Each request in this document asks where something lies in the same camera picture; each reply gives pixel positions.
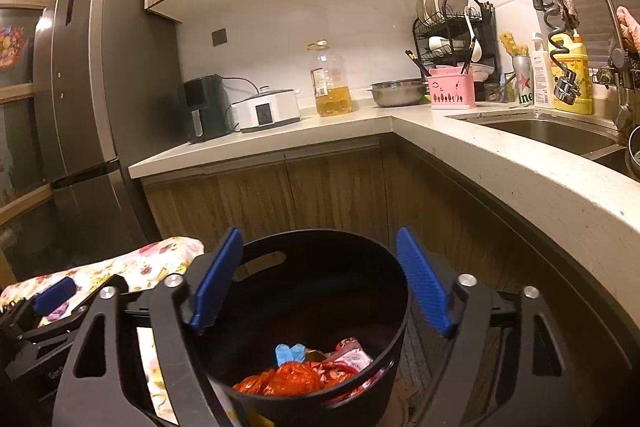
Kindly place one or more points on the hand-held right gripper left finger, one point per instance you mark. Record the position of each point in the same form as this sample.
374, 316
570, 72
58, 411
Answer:
217, 277

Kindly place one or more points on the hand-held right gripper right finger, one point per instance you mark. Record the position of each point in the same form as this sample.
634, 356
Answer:
422, 282

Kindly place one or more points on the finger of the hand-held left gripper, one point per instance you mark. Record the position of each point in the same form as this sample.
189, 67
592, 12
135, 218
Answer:
55, 296
119, 283

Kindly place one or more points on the black plastic bin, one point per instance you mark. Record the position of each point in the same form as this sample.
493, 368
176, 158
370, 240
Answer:
325, 297

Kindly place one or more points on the light blue wrapper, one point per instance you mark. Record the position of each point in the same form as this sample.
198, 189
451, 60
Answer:
289, 353

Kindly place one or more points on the red and white snack wrapper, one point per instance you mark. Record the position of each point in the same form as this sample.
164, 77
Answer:
350, 359

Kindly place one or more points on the orange plastic bag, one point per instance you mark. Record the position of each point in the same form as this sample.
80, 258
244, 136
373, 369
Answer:
280, 379

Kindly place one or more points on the floral cloth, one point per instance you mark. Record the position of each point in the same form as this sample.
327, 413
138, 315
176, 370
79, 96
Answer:
145, 262

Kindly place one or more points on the wooden base cabinets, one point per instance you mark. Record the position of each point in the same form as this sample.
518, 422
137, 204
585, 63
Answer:
315, 192

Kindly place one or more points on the black air fryer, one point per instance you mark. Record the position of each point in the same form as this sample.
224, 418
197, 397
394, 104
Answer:
202, 112

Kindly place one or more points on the white electric cooker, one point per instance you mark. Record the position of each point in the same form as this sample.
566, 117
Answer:
265, 112

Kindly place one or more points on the steel mixing bowl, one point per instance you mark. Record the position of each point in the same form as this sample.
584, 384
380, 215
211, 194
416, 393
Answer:
397, 94

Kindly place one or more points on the pink utensil holder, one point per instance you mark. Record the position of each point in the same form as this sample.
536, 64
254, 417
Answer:
451, 94

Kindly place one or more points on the grey refrigerator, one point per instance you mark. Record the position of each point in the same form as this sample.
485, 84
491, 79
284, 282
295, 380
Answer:
105, 92

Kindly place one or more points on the steel sink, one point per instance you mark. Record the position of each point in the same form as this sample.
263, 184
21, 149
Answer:
545, 134

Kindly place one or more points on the cooking oil bottle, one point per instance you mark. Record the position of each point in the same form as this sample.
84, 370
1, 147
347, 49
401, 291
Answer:
332, 94

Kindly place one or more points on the dark chopsticks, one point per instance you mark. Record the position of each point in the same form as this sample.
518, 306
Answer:
417, 64

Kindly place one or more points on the silver drink can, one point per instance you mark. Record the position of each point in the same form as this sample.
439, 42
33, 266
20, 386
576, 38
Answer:
523, 82

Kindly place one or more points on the white pump bottle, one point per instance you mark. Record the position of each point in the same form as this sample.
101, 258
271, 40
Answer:
542, 79

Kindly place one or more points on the white ladle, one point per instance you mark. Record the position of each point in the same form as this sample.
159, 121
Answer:
475, 49

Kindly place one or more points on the steel pot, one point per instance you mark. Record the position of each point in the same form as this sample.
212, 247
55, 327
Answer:
634, 152

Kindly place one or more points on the black dish rack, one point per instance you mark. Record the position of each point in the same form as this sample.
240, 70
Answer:
485, 37

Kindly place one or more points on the red door decoration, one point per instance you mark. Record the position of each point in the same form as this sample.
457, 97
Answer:
11, 47

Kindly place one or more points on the yellow detergent bottle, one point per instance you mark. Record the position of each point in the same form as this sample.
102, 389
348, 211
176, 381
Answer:
577, 77

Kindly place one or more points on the pink glove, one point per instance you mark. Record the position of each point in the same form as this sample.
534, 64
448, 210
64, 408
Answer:
629, 27

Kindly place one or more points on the dark wall socket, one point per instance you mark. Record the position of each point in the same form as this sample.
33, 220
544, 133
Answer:
220, 37

